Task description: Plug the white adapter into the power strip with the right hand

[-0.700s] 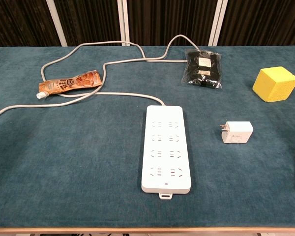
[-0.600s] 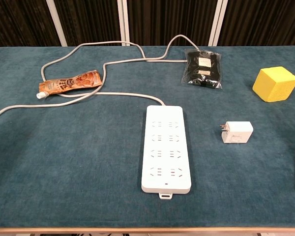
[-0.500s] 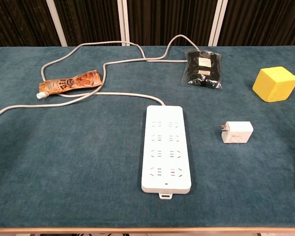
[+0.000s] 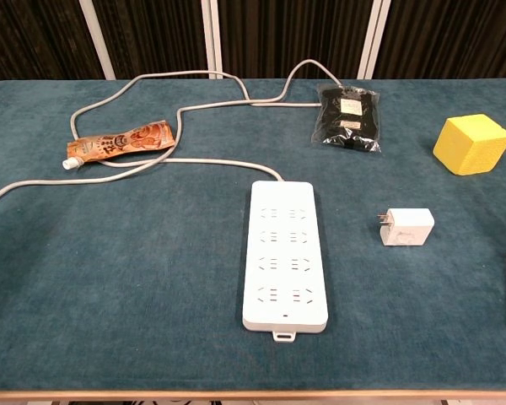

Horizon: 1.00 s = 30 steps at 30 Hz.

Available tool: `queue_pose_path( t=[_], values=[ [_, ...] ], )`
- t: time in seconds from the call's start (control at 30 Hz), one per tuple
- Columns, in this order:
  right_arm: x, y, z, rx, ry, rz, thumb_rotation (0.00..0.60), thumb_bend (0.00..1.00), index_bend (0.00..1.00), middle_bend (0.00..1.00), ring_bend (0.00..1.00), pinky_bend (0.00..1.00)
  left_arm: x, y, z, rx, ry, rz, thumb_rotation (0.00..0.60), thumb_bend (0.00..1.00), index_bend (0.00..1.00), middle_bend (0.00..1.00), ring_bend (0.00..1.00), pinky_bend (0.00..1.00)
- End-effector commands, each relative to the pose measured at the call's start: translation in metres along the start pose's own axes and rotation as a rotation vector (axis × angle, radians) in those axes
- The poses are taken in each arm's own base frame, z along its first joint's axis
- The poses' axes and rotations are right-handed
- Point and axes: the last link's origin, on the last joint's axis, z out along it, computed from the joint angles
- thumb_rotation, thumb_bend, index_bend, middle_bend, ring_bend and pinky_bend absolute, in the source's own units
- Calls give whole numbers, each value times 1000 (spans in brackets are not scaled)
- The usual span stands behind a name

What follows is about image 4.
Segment white eight-outlet power strip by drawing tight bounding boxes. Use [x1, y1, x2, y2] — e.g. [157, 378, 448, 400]
[241, 180, 330, 343]

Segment small white plug adapter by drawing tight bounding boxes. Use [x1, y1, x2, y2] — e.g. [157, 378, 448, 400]
[375, 208, 436, 248]

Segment black gloves in plastic bag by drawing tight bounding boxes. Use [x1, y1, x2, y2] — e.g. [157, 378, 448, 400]
[310, 82, 383, 156]

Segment orange spouted sauce pouch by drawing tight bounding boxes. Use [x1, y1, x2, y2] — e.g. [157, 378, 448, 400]
[62, 120, 176, 171]

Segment teal table cloth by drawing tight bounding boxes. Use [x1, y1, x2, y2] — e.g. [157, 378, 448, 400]
[0, 78, 506, 393]

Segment yellow cube block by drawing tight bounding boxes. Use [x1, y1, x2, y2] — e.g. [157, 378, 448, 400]
[432, 113, 506, 176]

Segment white power strip cable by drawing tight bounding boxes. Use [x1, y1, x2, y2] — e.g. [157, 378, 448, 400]
[0, 59, 342, 212]

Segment white partition frame post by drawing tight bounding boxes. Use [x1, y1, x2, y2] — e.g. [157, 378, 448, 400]
[201, 0, 224, 80]
[78, 0, 117, 80]
[357, 0, 392, 80]

